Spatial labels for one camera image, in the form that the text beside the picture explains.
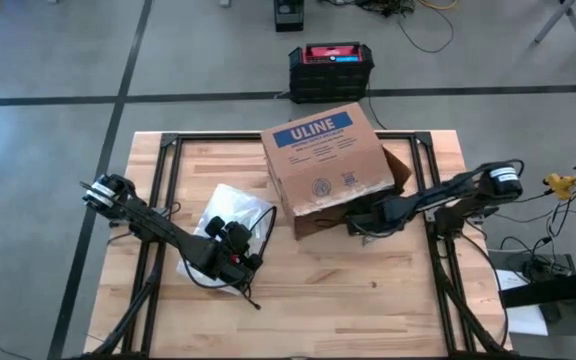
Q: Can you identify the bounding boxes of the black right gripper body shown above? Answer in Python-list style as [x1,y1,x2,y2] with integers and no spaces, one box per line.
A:
[343,197,394,237]

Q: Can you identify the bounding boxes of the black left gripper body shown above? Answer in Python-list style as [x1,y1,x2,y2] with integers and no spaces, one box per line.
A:
[201,215,265,292]

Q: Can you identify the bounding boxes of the brown cardboard shipping box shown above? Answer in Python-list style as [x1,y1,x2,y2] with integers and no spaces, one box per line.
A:
[260,102,413,241]

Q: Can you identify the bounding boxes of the red and black toolbox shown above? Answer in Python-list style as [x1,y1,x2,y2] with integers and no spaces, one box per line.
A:
[288,42,375,105]

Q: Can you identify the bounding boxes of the black power adapter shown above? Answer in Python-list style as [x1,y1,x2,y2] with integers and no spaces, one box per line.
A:
[521,257,562,281]

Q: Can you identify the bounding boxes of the white paper sheet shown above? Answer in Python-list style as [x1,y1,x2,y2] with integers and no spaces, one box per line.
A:
[496,269,549,336]

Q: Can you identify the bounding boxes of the black cart crossbar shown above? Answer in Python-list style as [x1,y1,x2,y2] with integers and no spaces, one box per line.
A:
[498,267,576,319]

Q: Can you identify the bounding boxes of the small black floor device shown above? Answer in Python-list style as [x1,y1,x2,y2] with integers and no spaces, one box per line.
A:
[273,0,305,33]

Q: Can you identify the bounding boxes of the grey equipment cart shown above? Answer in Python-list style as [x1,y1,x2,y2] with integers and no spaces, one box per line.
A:
[487,248,576,360]

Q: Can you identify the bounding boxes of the black aluminium table frame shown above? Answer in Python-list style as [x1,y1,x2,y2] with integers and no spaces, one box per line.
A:
[75,130,514,360]

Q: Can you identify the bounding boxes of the yellow cable connector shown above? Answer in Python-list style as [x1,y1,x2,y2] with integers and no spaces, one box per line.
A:
[542,172,576,201]

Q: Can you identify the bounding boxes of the black floor cable loop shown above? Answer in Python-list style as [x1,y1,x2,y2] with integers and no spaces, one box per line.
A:
[396,7,456,55]

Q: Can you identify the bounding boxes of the tangled floor cables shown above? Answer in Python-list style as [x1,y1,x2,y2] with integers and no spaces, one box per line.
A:
[317,0,417,16]

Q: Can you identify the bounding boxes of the yellow floor cable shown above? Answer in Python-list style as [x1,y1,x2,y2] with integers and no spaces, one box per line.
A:
[415,0,458,11]

